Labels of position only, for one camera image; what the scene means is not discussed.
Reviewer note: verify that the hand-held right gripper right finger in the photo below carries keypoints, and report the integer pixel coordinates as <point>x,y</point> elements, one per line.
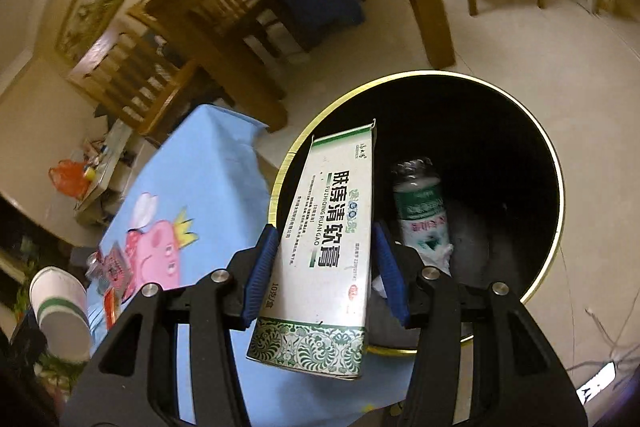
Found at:
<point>392,272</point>

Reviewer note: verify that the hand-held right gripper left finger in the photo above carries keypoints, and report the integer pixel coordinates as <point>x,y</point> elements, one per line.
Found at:
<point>260,277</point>

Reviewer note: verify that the white green ointment box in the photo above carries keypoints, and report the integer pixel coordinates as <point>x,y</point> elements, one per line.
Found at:
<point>320,232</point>

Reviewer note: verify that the black trash bin gold rim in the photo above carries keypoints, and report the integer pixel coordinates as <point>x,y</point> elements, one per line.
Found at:
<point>475,132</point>

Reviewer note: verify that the plastic bottle green label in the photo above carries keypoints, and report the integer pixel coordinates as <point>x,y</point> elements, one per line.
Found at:
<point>420,207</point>

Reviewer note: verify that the blue cartoon printed tablecloth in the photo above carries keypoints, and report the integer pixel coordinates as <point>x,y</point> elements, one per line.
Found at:
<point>210,187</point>

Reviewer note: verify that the red patterned snack packet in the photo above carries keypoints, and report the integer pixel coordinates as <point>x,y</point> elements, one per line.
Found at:
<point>114,264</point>

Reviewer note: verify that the orange red small packet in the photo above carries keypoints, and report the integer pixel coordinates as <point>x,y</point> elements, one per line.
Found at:
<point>109,309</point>

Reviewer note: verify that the white glass coffee table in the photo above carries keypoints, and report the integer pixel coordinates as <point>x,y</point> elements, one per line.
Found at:
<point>117,152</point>

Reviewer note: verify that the white paper cup green stripe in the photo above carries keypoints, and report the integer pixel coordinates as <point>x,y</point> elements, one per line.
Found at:
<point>60,307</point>

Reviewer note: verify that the orange plastic bag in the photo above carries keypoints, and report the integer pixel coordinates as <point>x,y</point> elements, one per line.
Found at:
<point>67,179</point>

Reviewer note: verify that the wooden slat-back chair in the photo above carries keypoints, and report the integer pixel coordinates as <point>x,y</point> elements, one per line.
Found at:
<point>220,14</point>
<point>100,52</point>

